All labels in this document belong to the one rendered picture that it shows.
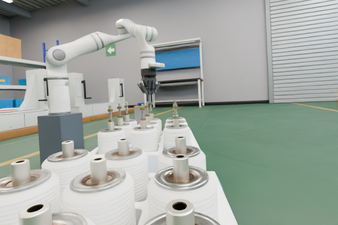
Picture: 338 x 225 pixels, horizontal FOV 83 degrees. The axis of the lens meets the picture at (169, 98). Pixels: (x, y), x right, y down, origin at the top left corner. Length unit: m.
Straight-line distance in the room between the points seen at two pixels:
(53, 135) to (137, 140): 0.49
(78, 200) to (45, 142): 0.82
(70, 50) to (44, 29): 8.17
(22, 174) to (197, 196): 0.25
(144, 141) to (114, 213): 0.40
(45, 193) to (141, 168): 0.15
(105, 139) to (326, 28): 5.89
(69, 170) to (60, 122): 0.59
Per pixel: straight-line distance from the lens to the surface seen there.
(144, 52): 0.92
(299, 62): 5.85
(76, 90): 3.37
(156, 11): 6.57
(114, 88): 4.43
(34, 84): 3.05
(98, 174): 0.30
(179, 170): 0.27
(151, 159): 0.64
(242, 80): 5.68
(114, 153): 0.42
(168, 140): 0.66
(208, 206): 0.27
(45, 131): 1.08
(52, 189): 0.35
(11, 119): 2.68
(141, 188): 0.41
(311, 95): 5.89
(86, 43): 1.11
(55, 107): 1.06
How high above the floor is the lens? 0.37
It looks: 1 degrees down
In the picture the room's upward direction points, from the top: 3 degrees counter-clockwise
